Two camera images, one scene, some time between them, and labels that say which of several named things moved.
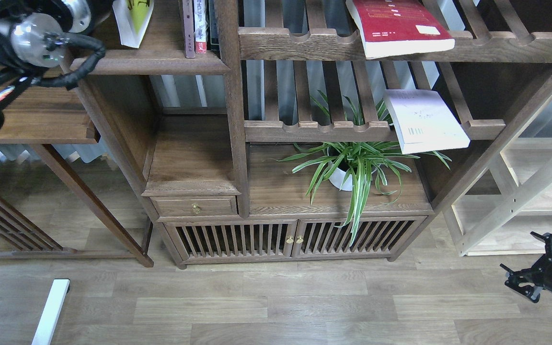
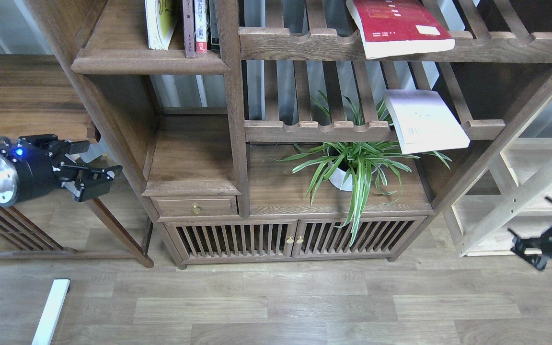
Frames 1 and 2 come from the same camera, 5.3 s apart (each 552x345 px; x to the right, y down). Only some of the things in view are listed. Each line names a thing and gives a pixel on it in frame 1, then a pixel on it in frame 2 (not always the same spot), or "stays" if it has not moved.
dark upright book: [212, 36] stays
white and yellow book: [133, 17] -> [161, 16]
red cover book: [387, 27] stays
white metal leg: [46, 329] stays
